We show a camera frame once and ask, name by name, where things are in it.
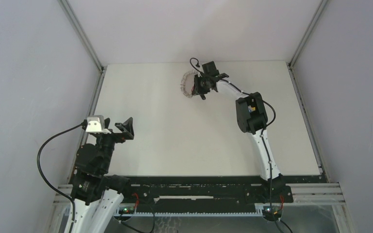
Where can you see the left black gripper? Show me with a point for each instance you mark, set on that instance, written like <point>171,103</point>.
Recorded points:
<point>127,128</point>

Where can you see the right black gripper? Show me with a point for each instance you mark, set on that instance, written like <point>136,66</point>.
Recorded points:
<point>197,90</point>

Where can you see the metal key organizer with rings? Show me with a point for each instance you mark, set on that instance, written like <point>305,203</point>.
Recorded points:
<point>187,84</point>

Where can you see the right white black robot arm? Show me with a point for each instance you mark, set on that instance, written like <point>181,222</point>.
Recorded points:
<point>252,119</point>

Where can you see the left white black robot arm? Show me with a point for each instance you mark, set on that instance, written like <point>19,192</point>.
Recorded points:
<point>95,195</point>

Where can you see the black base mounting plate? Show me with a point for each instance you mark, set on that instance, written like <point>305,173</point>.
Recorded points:
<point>205,194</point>

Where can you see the left green circuit board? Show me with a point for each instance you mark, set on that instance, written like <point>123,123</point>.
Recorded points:
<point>126,211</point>

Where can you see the green circuit board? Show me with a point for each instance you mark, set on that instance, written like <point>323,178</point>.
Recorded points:
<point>126,211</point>
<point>271,211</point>

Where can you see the right green circuit board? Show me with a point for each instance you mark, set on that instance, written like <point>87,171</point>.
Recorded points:
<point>271,211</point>

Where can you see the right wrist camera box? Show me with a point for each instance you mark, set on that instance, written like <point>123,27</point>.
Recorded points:
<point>210,69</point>

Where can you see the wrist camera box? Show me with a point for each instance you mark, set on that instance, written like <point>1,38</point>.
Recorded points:
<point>210,69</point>
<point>97,124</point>

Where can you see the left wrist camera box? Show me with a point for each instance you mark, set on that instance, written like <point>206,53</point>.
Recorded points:
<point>97,124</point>

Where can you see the white slotted cable duct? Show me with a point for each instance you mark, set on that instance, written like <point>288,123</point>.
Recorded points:
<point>257,212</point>

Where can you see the right aluminium frame post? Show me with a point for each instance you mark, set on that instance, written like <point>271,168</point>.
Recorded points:
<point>308,33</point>

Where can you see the aluminium frame post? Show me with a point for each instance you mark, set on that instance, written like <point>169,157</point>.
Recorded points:
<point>77,27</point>
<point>308,33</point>

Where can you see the left aluminium frame post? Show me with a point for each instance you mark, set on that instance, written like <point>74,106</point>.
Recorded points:
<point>77,27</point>

